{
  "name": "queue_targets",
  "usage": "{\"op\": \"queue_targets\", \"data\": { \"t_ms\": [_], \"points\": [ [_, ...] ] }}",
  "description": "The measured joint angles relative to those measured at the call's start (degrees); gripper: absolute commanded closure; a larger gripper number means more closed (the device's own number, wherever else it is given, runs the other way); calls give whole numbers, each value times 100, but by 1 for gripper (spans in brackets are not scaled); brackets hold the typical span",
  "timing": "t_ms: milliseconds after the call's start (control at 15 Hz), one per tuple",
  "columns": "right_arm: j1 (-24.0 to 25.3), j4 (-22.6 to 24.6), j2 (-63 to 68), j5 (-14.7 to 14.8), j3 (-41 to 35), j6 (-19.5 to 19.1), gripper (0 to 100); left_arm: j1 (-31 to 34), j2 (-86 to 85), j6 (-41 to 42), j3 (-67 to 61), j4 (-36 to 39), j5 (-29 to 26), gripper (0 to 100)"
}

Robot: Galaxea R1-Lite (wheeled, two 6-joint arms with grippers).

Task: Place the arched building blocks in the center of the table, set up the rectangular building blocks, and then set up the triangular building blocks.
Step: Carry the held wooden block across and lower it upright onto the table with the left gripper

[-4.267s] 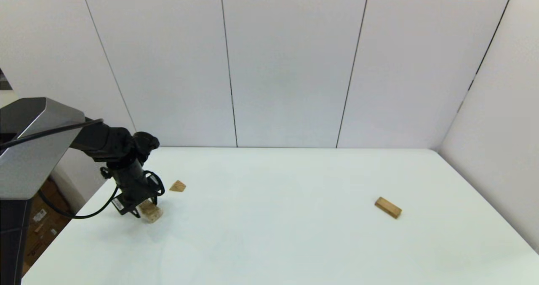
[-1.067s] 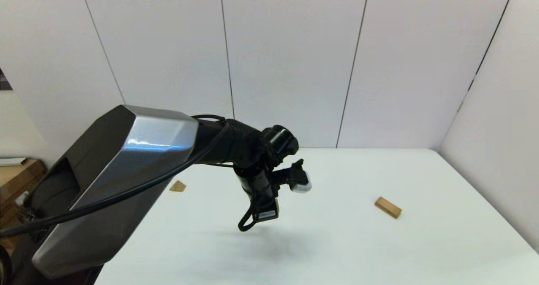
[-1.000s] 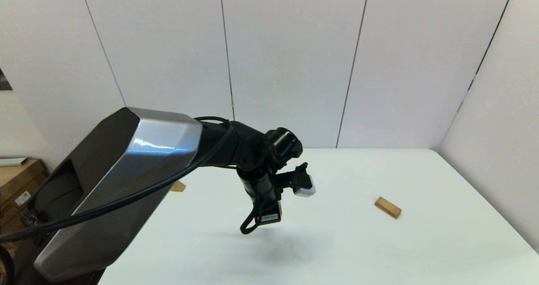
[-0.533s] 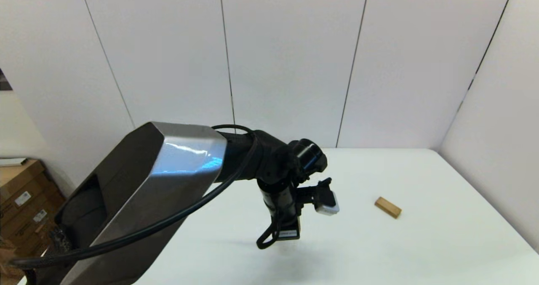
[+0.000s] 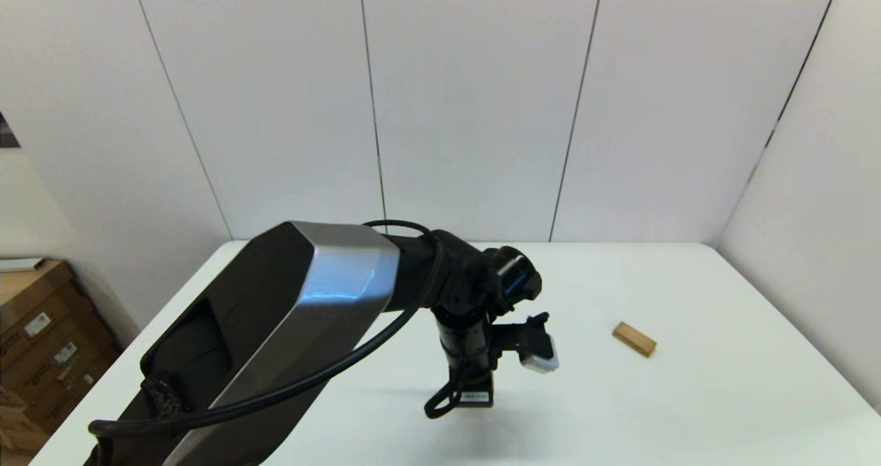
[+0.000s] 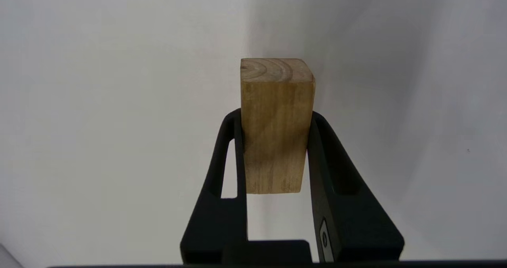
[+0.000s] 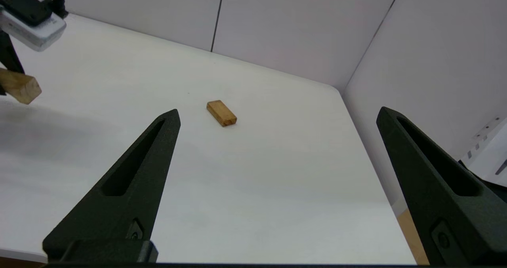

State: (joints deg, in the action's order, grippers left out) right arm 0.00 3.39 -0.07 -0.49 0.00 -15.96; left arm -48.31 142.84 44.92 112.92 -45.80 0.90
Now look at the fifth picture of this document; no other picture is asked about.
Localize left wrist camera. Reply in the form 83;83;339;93
492;313;560;374

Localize rectangular wooden building block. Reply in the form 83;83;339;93
612;322;657;359

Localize labelled brown cardboard box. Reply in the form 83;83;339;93
0;313;111;401
21;339;123;436
0;261;94;363

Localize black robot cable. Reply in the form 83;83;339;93
88;220;463;439

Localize plain brown cardboard box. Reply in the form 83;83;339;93
0;383;50;461

